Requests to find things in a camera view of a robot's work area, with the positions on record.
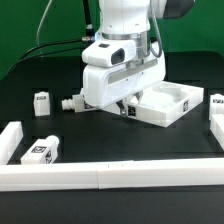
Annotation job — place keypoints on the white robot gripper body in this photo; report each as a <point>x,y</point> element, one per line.
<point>105,86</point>

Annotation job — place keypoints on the white square table top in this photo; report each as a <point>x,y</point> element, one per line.
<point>163,103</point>

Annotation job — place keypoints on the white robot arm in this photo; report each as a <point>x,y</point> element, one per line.
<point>132,20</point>

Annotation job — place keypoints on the white right fence bar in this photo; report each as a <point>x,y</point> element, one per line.
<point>217,128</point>

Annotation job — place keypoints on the white fence bar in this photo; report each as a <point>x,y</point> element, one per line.
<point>107,175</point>
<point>217,128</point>
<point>9,141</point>

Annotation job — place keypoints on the white front fence bar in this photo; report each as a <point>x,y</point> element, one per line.
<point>107,175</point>

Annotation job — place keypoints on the white left fence bar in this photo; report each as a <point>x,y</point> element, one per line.
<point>9,141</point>

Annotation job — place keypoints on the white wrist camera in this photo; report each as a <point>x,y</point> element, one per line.
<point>108,53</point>

